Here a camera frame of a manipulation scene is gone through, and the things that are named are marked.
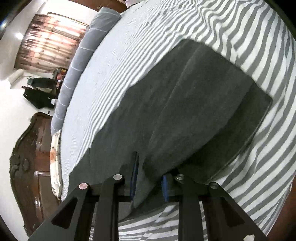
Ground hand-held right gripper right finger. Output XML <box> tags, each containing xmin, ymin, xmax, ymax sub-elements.
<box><xmin>161</xmin><ymin>173</ymin><xmax>270</xmax><ymax>241</ymax></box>

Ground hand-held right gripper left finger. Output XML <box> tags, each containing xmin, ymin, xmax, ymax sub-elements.
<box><xmin>28</xmin><ymin>152</ymin><xmax>140</xmax><ymax>241</ymax></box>

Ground dark grey denim pants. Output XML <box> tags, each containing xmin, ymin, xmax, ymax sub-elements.
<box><xmin>61</xmin><ymin>38</ymin><xmax>273</xmax><ymax>220</ymax></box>

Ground floral mattress cloth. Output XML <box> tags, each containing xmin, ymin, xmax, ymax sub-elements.
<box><xmin>50</xmin><ymin>130</ymin><xmax>63</xmax><ymax>197</ymax></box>

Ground dark wooden bed board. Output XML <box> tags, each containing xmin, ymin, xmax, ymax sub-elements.
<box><xmin>9</xmin><ymin>112</ymin><xmax>62</xmax><ymax>237</ymax></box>

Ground black clothes on chair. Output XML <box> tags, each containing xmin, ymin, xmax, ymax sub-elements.
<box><xmin>22</xmin><ymin>77</ymin><xmax>58</xmax><ymax>109</ymax></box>

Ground grey striped pillow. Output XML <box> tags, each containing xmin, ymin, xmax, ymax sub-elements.
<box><xmin>51</xmin><ymin>7</ymin><xmax>122</xmax><ymax>136</ymax></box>

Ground grey white striped bed sheet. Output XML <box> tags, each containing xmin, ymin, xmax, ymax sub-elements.
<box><xmin>51</xmin><ymin>0</ymin><xmax>296</xmax><ymax>241</ymax></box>

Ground white cylinder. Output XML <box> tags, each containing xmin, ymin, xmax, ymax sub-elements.
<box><xmin>7</xmin><ymin>70</ymin><xmax>25</xmax><ymax>84</ymax></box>

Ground brown window curtain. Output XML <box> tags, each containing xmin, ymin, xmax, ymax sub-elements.
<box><xmin>14</xmin><ymin>13</ymin><xmax>89</xmax><ymax>73</ymax></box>

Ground dark wooden headboard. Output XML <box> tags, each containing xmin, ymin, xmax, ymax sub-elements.
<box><xmin>76</xmin><ymin>0</ymin><xmax>127</xmax><ymax>25</ymax></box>

